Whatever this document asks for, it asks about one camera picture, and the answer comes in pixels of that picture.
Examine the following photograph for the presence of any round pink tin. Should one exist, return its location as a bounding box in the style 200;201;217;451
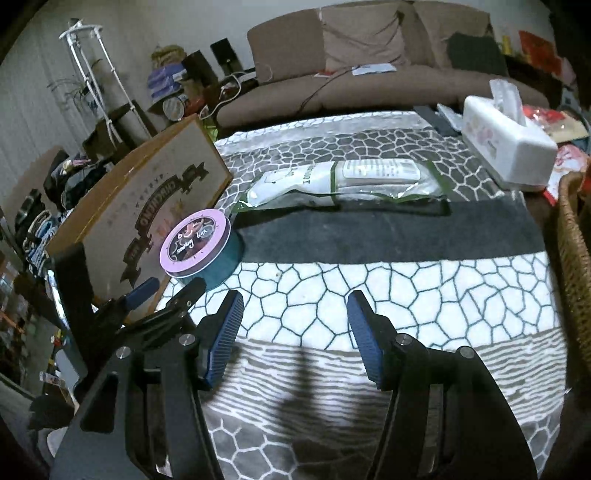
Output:
159;209;245;291

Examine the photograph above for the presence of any patterned table cloth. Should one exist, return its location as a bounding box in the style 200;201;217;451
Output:
154;110;569;480

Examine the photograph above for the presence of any pile of clothes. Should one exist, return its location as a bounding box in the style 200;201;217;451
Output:
2;147;121;275

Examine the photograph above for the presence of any brown cardboard box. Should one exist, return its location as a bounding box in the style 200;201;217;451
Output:
47;115;232;302

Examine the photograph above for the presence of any green white plastic bag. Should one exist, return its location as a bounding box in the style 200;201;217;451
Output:
232;158;451;213

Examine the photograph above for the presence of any wicker basket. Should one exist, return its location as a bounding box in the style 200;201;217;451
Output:
557;172;590;370

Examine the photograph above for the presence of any black remote control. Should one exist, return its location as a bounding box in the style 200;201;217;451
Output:
413;105;460;137

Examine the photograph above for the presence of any white tissue box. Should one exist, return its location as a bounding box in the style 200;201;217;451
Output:
462;79;558;191

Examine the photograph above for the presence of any white garment steamer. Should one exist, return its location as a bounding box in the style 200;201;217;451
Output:
59;18;153;146

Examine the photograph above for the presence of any white paper on sofa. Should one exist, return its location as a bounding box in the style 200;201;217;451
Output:
352;63;398;76

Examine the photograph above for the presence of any brown sofa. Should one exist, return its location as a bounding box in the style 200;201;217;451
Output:
215;0;551;129

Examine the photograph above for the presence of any black cushion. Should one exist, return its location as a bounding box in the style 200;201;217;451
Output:
447;32;508;76

